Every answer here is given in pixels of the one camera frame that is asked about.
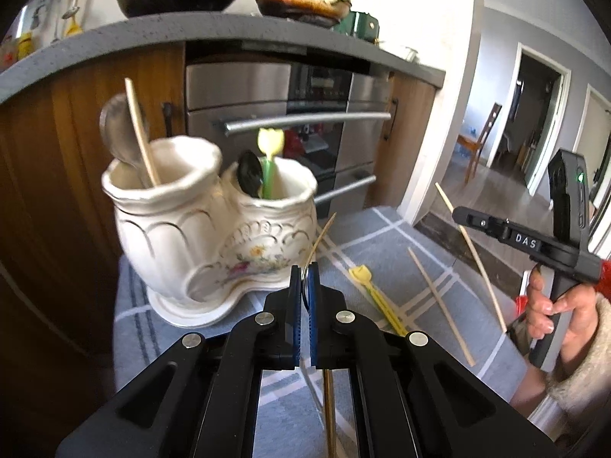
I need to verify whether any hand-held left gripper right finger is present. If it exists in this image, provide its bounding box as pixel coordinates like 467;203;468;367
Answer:
308;262;561;458

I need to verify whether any person's right hand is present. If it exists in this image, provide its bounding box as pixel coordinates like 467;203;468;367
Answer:
525;267;600;364

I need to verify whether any brown frying pan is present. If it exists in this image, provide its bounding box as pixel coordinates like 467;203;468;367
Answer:
255;0;398;27

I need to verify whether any black plastic spoon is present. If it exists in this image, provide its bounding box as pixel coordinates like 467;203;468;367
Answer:
237;150;265;198

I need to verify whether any yellow green plastic utensil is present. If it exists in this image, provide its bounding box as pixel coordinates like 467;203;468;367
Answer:
257;128;286;200

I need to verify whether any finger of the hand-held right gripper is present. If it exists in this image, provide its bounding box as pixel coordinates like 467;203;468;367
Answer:
451;205;509;242

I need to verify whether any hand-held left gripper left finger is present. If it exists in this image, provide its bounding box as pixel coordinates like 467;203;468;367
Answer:
55;264;306;458

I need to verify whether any grey checked tablecloth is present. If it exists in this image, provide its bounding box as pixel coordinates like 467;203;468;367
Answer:
115;205;530;458

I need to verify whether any bamboo chopstick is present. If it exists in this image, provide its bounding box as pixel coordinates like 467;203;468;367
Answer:
407;247;477;367
435;182;508;334
125;77;162;187

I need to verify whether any wide wooden kitchen cabinet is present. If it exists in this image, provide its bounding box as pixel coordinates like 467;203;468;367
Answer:
0;42;188;349

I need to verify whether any grey kitchen countertop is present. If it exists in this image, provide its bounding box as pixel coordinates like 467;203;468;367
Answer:
0;12;447;104

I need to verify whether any white container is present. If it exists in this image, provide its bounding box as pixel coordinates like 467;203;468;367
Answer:
379;40;421;63

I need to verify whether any white ceramic holder tray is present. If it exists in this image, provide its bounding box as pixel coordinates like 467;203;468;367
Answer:
148;274;289;328

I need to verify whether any wooden dining chair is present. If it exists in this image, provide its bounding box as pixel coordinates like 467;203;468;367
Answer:
457;102;503;185

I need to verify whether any narrow wooden cabinet door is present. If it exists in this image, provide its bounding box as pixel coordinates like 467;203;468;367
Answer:
367;71;438;211

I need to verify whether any metal spoon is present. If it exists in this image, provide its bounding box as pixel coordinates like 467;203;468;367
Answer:
99;93;152;188

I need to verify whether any stainless steel built-in oven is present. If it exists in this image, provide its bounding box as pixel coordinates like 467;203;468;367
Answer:
185;60;398;220

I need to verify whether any white floral ceramic utensil holder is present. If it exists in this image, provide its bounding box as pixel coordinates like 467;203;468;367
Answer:
101;136;318;327

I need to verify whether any metal fork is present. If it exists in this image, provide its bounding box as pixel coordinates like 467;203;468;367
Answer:
300;212;339;458

